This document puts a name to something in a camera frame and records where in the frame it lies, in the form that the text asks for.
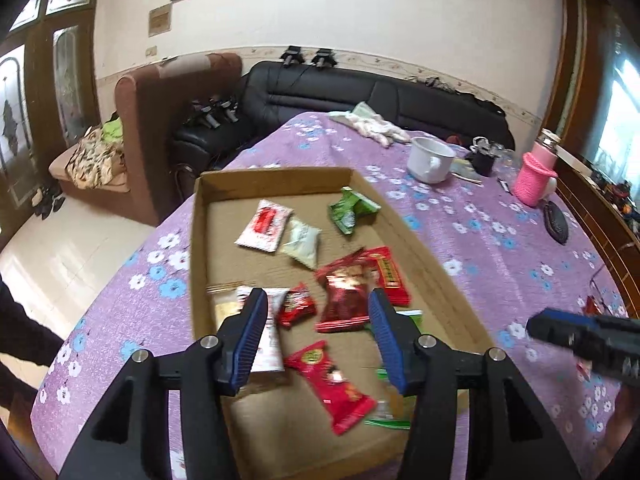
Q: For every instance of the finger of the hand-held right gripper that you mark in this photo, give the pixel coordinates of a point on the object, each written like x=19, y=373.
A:
x=552, y=330

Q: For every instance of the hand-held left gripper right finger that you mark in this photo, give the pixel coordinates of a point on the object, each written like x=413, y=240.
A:
x=385, y=340

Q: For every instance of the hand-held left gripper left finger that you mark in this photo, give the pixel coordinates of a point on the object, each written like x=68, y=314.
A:
x=250, y=335

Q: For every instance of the white pink snack packet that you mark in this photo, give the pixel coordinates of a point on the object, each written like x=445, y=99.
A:
x=272, y=345

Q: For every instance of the clear biscuit packet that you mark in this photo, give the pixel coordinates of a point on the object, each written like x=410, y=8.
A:
x=225, y=310

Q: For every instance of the small red snack packet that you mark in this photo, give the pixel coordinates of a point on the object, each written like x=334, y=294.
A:
x=296, y=307

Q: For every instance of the large red snack packet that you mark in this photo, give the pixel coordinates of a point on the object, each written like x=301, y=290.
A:
x=342, y=300

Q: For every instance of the red yellow label snack packet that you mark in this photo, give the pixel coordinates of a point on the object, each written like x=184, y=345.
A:
x=390, y=272

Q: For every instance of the long red foil snack packet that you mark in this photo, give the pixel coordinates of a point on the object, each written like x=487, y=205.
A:
x=325, y=380

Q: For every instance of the green candy packet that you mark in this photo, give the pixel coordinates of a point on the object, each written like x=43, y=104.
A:
x=387, y=422

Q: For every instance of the shallow cardboard box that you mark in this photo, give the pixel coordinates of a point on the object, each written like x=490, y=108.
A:
x=230, y=240

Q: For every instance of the pale green snack packet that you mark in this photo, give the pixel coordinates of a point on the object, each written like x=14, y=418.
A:
x=302, y=242

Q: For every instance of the white red snack packet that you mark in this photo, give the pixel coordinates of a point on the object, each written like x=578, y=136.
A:
x=262, y=226

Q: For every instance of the purple eyeglasses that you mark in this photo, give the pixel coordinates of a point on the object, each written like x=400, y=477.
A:
x=593, y=287

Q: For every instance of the purple floral tablecloth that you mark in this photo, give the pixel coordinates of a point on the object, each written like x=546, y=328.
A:
x=475, y=260

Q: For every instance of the black glasses case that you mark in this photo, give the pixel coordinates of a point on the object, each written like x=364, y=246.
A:
x=557, y=221

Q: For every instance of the white oval container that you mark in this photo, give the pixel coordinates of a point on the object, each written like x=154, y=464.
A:
x=551, y=187

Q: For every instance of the pink thermos with knitted sleeve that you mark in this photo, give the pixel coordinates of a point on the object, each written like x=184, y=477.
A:
x=536, y=180

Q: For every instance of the wooden sideboard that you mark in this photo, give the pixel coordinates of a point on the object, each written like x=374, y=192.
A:
x=575, y=180

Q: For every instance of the small silver lighter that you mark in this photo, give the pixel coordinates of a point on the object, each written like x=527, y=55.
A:
x=504, y=185

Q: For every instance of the pile of sideboard clutter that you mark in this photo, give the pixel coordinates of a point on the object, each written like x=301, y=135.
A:
x=620, y=192

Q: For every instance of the thin paper booklet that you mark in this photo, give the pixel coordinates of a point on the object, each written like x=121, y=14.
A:
x=470, y=174

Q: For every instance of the black cup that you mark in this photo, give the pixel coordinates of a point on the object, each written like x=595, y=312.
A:
x=482, y=160

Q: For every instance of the white mug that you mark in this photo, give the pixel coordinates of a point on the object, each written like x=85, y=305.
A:
x=430, y=160

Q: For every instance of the white cloth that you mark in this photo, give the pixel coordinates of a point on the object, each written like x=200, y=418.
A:
x=375, y=124

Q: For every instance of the spare black gripper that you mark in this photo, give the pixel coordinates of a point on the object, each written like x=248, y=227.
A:
x=200, y=114
x=215, y=116
x=324, y=58
x=292, y=56
x=230, y=110

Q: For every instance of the dark cloth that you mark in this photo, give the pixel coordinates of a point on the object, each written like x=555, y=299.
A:
x=20, y=340

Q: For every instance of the bright window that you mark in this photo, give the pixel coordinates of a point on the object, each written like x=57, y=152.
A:
x=620, y=110

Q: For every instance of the dark shoe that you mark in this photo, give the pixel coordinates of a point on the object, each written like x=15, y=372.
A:
x=40, y=202
x=56, y=205

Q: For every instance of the printed cloth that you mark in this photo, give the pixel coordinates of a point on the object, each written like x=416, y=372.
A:
x=95, y=160

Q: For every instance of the green cloth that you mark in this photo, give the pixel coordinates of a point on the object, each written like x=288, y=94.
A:
x=112, y=130

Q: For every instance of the brown armchair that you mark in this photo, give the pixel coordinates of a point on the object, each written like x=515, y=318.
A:
x=145, y=110

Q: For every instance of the black sofa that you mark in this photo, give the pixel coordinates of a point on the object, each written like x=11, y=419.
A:
x=325, y=90

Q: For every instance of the wooden glass door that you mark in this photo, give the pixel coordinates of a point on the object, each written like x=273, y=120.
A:
x=40, y=85

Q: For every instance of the wall switch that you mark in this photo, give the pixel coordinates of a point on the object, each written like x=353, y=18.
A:
x=151, y=51

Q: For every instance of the small wall plaque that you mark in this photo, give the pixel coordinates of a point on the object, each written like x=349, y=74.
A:
x=160, y=19

